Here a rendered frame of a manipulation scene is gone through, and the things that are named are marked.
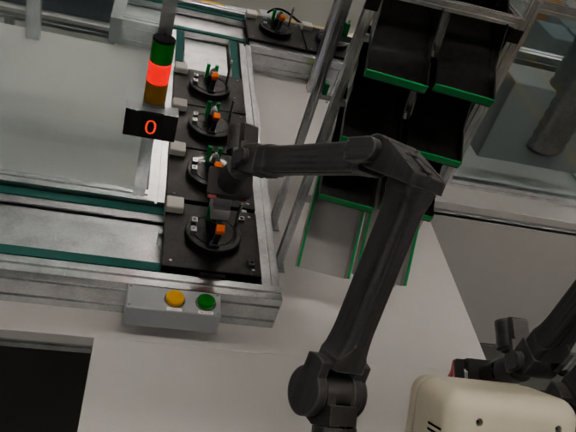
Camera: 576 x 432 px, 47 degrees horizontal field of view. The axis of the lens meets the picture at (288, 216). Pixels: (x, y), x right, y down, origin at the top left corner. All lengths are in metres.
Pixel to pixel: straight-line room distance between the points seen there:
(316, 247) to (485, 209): 0.93
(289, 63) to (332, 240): 1.22
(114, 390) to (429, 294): 0.93
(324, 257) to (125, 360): 0.53
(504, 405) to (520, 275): 1.76
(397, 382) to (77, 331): 0.76
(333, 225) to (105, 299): 0.57
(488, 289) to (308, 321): 1.18
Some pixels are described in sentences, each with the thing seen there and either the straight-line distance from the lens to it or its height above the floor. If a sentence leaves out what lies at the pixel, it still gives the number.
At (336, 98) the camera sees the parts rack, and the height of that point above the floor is 1.40.
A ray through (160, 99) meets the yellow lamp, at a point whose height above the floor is 1.28.
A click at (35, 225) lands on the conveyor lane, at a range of 1.72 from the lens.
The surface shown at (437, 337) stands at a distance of 1.84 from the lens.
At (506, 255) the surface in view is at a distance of 2.63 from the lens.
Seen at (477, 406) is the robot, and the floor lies 1.38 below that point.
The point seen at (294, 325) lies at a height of 0.86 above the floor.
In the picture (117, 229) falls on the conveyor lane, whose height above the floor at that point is 0.92.
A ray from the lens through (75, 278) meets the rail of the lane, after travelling 1.54.
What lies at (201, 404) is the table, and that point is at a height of 0.86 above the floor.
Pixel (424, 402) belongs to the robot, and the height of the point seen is 1.32.
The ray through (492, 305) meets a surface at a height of 0.40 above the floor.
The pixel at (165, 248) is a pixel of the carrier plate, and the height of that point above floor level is 0.97.
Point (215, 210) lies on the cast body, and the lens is 1.58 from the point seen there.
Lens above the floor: 2.06
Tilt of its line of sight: 37 degrees down
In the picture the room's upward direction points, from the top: 19 degrees clockwise
